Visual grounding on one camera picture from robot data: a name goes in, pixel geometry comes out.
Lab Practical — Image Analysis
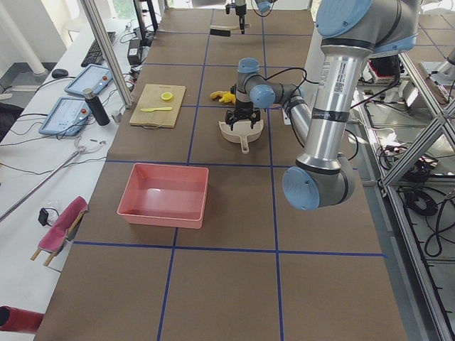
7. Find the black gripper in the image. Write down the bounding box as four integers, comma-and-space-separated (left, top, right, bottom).
225, 101, 261, 131
235, 4, 247, 34

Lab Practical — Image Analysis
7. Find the white hand brush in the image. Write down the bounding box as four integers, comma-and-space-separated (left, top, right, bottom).
210, 23, 251, 37

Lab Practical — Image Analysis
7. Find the yellow toy corn cob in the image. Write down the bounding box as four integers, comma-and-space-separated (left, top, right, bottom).
218, 92, 236, 104

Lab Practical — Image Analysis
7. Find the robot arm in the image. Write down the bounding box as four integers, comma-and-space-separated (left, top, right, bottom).
225, 1, 420, 210
233, 0, 276, 34

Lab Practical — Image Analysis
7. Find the pink plastic bin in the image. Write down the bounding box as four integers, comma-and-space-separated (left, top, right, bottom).
117, 163, 209, 229

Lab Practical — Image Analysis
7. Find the yellow toy knife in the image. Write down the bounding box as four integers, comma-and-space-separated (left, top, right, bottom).
140, 107, 173, 112

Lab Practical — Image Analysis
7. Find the yellow lemon slice toy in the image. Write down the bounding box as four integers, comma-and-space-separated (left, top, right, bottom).
160, 92, 173, 102

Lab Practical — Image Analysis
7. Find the bamboo cutting board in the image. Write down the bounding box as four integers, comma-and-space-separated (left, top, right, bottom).
129, 84, 186, 129

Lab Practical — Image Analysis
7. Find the black power adapter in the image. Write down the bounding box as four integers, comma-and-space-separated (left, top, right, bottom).
127, 38, 142, 65

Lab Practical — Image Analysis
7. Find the black water bottle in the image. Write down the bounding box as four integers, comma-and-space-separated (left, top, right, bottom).
83, 88, 110, 126

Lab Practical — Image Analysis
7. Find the black keyboard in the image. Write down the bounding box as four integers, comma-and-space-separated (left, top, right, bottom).
80, 40, 105, 67

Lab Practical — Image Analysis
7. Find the upper blue teach pendant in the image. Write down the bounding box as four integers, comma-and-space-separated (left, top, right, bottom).
64, 64, 112, 97

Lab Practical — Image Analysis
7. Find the blue teach pendant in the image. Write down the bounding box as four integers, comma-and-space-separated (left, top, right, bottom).
64, 64, 112, 97
38, 97, 91, 136

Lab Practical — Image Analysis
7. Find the metal rod on desk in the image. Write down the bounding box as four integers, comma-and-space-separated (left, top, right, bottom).
1, 149, 82, 222

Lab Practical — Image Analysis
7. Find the lower blue teach pendant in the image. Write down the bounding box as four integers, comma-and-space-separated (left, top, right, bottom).
38, 97, 91, 136

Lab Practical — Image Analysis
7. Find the black computer mouse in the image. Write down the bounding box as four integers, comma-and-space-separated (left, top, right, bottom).
51, 68, 69, 79

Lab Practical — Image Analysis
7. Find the pink cloth on wooden rack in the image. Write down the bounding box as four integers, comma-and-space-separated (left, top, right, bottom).
30, 196, 89, 266

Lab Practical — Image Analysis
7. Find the red cylinder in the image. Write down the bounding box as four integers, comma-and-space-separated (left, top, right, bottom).
1, 305, 44, 334

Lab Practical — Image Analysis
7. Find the aluminium frame post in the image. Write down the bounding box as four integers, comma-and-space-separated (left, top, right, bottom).
81, 0, 133, 109

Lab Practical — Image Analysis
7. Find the small black device with cable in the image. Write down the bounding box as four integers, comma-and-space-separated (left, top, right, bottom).
38, 207, 49, 226

